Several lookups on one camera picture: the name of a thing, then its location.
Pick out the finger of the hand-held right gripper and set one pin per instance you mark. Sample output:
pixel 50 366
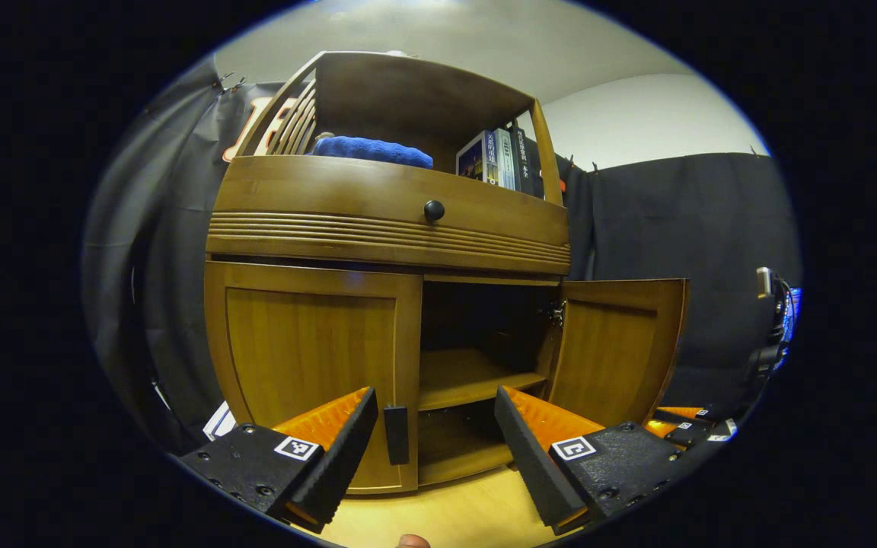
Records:
pixel 686 415
pixel 690 434

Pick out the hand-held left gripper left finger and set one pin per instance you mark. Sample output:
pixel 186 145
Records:
pixel 339 464

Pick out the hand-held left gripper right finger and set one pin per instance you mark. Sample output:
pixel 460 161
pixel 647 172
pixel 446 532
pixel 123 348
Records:
pixel 530 457

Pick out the wooden shoe cabinet door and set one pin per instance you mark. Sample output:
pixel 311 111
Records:
pixel 613 350
pixel 309 350

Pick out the wooden double-door shoe cabinet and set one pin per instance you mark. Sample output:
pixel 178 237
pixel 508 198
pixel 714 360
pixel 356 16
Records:
pixel 408 95

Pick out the metal door hinge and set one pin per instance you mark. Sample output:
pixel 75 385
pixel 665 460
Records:
pixel 556 313

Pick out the black backdrop cloth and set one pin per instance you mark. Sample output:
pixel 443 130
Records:
pixel 674 228

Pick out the black round drawer knob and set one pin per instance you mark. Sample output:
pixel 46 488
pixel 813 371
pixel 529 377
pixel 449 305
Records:
pixel 434 210

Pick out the wooden ribbed drawer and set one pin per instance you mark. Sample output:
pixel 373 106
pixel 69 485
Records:
pixel 317 198

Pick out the light grey spine book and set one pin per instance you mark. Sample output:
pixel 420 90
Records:
pixel 505 160

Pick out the dark blue cover book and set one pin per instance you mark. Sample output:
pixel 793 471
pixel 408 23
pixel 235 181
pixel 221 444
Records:
pixel 473 160

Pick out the folded blue towel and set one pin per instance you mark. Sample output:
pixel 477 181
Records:
pixel 370 151

